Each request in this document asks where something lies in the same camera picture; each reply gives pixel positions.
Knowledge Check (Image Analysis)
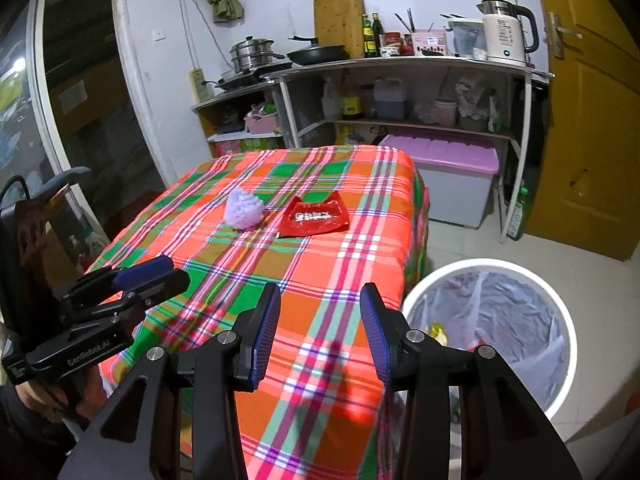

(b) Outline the yellow snack packet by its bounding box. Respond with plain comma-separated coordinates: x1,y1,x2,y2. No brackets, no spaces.
426,322,448,346

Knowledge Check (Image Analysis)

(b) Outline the white foam fruit net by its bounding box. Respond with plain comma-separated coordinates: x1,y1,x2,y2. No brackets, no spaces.
224,188,265,231

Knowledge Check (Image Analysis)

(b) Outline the red snack packet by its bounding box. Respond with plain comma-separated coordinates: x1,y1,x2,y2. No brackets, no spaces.
279,191,350,237

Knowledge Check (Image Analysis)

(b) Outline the white trash bin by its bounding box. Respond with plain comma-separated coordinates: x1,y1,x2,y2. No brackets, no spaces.
401,258,578,418

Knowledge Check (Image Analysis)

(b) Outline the white kitchen shelf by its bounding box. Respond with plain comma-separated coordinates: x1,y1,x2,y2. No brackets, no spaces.
193,56,552,238

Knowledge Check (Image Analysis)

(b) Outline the person left hand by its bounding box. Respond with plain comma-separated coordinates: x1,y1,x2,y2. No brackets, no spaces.
15,382,106,422

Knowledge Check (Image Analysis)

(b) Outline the plaid tablecloth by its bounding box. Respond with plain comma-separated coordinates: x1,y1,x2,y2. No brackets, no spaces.
98,145,430,479

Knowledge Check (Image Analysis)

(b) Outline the green bottle on floor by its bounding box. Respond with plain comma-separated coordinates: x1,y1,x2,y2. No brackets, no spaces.
506,186,529,240

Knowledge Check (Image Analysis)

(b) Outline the pink basket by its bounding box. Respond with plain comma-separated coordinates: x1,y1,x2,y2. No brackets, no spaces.
244,113,280,134

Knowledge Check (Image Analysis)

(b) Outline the wooden door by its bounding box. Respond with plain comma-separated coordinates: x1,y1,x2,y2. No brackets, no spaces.
527,0,639,261

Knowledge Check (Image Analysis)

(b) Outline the steel steamer pot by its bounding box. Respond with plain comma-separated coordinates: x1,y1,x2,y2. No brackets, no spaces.
230,36,285,73

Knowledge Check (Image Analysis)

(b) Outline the purple lid storage box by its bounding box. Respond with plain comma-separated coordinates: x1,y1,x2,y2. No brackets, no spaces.
381,133,500,229

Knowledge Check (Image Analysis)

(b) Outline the black frying pan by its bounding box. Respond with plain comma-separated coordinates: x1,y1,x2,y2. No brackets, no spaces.
288,35,350,66

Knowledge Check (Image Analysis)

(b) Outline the wooden cutting board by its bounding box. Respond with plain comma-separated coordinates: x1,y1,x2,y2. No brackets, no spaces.
314,0,364,58

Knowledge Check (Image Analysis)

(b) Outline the green oil bottle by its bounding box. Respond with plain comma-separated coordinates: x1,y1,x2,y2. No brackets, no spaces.
362,13,378,58

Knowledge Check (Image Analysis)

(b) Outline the dark sauce bottle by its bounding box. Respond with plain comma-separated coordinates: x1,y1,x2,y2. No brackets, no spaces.
372,13,385,58

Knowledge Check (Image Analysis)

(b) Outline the pink utensil box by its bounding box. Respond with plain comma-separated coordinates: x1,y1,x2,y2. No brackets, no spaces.
411,28,448,56

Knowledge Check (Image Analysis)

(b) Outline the white electric kettle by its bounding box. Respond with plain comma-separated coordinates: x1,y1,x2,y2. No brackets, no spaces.
477,0,539,66

